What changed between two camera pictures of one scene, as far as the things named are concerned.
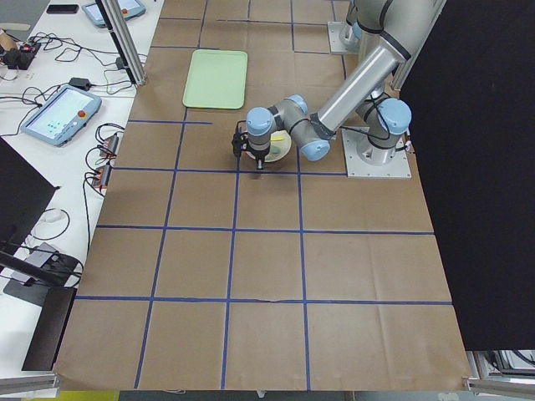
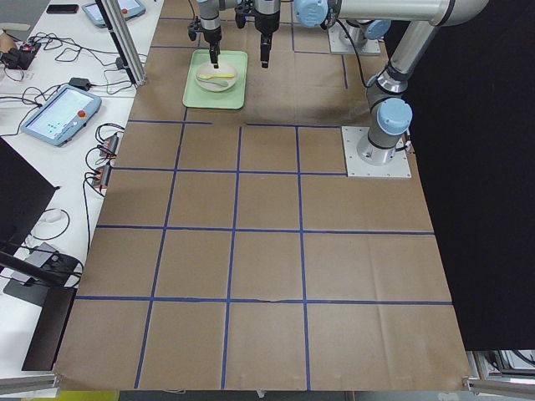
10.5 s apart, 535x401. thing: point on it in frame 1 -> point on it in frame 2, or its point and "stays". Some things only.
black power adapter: x=84 y=83 stays
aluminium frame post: x=124 y=39 stays
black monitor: x=24 y=195 stays
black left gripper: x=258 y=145 -> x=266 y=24
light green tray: x=216 y=78 stays
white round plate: x=280 y=146 -> x=216 y=79
